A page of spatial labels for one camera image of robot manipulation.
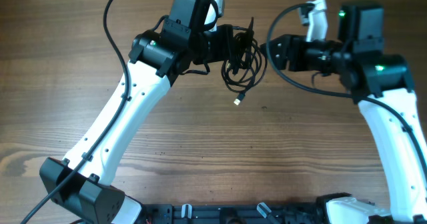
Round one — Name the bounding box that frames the black cable with USB-A plug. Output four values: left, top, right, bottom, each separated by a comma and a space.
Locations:
220, 25, 268, 106

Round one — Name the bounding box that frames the black cable with small plugs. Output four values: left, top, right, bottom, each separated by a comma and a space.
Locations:
225, 30, 264, 77

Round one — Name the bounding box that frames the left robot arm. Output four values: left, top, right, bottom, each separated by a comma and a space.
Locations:
39, 0, 254, 223

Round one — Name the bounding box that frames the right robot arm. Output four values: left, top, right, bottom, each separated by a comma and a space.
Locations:
264, 0, 426, 223

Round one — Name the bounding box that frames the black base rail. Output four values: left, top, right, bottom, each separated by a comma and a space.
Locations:
137, 203, 326, 224

